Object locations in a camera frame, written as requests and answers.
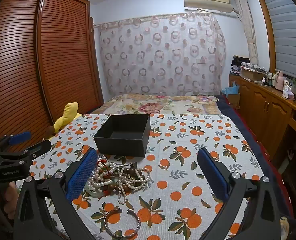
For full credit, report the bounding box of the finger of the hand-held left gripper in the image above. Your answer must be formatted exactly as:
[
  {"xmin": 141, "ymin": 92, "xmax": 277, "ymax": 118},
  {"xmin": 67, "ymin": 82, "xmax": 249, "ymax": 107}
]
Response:
[
  {"xmin": 0, "ymin": 140, "xmax": 52, "ymax": 161},
  {"xmin": 0, "ymin": 131, "xmax": 32, "ymax": 153}
]

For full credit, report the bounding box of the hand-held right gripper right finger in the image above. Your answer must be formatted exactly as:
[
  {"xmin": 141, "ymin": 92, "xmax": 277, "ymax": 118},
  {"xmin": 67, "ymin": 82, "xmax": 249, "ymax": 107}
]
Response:
[{"xmin": 197, "ymin": 147, "xmax": 284, "ymax": 240}]

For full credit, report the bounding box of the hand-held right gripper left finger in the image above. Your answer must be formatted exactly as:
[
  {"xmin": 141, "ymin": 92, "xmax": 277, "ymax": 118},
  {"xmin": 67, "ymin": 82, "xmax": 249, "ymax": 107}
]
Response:
[{"xmin": 13, "ymin": 147, "xmax": 106, "ymax": 240}]

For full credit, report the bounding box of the pale green jade bangle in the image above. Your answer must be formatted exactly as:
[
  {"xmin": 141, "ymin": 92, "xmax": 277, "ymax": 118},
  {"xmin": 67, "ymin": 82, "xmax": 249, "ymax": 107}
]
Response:
[{"xmin": 85, "ymin": 179, "xmax": 118, "ymax": 197}]

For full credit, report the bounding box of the white pearl necklace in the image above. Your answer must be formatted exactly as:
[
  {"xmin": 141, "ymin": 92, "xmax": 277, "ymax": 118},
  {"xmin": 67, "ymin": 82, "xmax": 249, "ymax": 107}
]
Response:
[{"xmin": 88, "ymin": 161, "xmax": 151, "ymax": 205}]

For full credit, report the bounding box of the red bead bracelet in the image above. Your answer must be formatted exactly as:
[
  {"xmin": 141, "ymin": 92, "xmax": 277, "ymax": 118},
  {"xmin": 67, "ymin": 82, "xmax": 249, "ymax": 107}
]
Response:
[{"xmin": 97, "ymin": 156, "xmax": 111, "ymax": 171}]

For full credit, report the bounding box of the brown wooden bead bracelet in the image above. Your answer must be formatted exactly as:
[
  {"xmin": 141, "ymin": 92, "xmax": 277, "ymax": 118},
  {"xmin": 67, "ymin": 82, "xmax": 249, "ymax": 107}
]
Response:
[{"xmin": 108, "ymin": 162, "xmax": 149, "ymax": 196}]

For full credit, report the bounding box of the silver bangle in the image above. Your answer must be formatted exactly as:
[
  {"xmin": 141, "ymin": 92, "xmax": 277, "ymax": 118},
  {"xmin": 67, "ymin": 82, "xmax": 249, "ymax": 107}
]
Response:
[{"xmin": 103, "ymin": 208, "xmax": 141, "ymax": 239}]

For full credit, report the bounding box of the black square box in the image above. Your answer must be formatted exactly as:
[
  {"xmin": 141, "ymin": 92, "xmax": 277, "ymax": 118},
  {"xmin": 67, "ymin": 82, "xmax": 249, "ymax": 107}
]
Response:
[{"xmin": 93, "ymin": 114, "xmax": 151, "ymax": 158}]

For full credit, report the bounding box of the person's left hand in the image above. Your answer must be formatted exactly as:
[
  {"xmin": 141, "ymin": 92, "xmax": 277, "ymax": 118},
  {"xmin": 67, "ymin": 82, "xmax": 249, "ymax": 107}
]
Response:
[{"xmin": 0, "ymin": 181, "xmax": 18, "ymax": 214}]

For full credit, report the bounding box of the orange fruit print cloth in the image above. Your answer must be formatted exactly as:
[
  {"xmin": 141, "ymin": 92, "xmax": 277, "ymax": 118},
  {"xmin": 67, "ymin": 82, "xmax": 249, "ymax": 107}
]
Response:
[{"xmin": 15, "ymin": 114, "xmax": 261, "ymax": 240}]

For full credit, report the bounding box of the yellow plush toy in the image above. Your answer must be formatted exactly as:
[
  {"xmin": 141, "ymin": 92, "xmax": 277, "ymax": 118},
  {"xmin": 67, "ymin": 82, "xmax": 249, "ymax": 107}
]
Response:
[{"xmin": 46, "ymin": 102, "xmax": 81, "ymax": 140}]

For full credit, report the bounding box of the dark blue bed sheet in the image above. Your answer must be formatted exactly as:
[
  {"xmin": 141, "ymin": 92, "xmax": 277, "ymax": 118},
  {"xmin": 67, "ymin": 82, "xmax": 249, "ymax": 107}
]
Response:
[{"xmin": 217, "ymin": 95, "xmax": 295, "ymax": 230}]

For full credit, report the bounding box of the small cardboard box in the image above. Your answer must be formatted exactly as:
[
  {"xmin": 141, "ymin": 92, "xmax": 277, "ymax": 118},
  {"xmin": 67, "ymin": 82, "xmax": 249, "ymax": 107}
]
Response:
[{"xmin": 227, "ymin": 93, "xmax": 241, "ymax": 109}]

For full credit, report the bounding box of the wooden side cabinet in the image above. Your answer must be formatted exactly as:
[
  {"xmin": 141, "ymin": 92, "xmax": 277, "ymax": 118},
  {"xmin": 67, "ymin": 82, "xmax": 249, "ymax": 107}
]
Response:
[{"xmin": 229, "ymin": 74, "xmax": 296, "ymax": 170}]

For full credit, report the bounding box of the blue plastic bag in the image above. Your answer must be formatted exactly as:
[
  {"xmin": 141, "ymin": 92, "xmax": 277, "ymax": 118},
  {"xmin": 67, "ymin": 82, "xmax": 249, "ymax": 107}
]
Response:
[{"xmin": 222, "ymin": 84, "xmax": 240, "ymax": 96}]

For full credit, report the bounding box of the brown slatted wooden wardrobe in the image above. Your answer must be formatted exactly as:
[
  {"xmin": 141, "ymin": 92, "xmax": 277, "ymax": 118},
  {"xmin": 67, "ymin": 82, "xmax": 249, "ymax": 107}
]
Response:
[{"xmin": 0, "ymin": 0, "xmax": 105, "ymax": 143}]

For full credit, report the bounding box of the floral blanket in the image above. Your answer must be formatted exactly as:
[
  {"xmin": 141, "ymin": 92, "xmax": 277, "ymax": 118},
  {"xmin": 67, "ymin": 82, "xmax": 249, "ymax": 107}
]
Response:
[{"xmin": 90, "ymin": 94, "xmax": 221, "ymax": 117}]

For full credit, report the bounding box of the long cardboard box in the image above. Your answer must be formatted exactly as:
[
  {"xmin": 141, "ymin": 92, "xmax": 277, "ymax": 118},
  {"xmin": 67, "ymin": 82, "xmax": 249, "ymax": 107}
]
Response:
[{"xmin": 239, "ymin": 67, "xmax": 266, "ymax": 82}]

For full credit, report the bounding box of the pink tissue box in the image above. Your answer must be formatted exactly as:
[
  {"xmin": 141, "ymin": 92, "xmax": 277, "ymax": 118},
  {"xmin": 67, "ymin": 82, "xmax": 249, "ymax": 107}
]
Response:
[{"xmin": 282, "ymin": 80, "xmax": 295, "ymax": 98}]

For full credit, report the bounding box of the stack of dark clothes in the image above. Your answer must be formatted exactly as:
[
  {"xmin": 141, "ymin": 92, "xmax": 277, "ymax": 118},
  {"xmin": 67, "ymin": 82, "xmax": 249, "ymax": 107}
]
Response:
[{"xmin": 231, "ymin": 55, "xmax": 250, "ymax": 74}]

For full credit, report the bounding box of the pink thermos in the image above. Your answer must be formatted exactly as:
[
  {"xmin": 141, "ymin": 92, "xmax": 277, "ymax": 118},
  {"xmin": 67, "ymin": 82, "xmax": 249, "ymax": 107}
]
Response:
[{"xmin": 275, "ymin": 71, "xmax": 285, "ymax": 90}]

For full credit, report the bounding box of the sheer circle pattern curtain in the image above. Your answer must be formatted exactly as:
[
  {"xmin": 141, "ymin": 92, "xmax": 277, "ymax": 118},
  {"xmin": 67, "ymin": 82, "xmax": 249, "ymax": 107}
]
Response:
[{"xmin": 98, "ymin": 12, "xmax": 226, "ymax": 97}]

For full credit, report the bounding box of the beige tied window curtain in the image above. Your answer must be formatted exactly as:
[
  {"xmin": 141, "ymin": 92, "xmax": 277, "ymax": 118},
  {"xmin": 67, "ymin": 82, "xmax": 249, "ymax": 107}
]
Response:
[{"xmin": 232, "ymin": 0, "xmax": 260, "ymax": 67}]

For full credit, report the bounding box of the grey window blind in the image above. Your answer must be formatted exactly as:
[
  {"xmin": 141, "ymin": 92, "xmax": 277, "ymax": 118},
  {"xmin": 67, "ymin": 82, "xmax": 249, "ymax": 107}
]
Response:
[{"xmin": 259, "ymin": 0, "xmax": 296, "ymax": 80}]

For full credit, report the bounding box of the white wall air conditioner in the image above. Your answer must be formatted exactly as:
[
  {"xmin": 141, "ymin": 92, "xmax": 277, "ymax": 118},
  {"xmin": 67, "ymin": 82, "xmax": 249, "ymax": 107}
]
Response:
[{"xmin": 184, "ymin": 0, "xmax": 235, "ymax": 13}]

